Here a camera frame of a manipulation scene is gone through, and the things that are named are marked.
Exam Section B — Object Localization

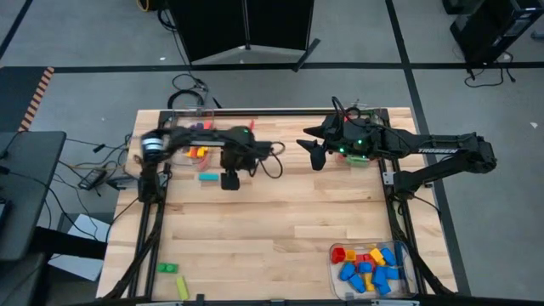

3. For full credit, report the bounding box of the black desk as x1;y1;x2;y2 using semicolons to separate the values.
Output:
0;130;67;263

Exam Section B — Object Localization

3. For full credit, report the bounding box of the black partition foot bar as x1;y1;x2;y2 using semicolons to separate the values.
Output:
291;37;322;72

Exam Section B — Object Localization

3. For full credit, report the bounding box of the lime long block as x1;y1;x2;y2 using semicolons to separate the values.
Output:
176;276;190;301

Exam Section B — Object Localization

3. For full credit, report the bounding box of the black equipment case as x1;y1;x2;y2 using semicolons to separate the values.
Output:
441;0;544;65

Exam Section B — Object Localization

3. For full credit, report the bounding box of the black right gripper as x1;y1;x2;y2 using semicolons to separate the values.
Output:
295;114;384;172

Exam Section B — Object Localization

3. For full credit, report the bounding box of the white paper sheet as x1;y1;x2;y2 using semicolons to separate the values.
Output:
48;212;114;281

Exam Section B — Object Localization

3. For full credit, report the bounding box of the clear plastic bin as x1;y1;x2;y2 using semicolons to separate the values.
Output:
160;105;214;171
326;242;420;303
337;103;384;168

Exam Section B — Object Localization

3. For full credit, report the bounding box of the orange black hazard tape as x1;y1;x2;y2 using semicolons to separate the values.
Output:
17;66;55;133

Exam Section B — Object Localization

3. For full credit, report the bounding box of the black power adapter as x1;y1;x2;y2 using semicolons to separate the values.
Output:
77;168;107;191

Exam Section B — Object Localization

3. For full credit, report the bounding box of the coiled black cable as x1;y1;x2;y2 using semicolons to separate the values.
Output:
167;72;210;111

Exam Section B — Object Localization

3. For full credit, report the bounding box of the black floor cable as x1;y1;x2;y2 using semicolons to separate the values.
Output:
462;50;518;89

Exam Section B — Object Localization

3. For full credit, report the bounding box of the black partition panel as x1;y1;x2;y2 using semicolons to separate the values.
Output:
168;0;248;65
245;0;316;52

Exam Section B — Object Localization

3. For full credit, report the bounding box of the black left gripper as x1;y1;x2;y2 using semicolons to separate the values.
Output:
218;139;274;191

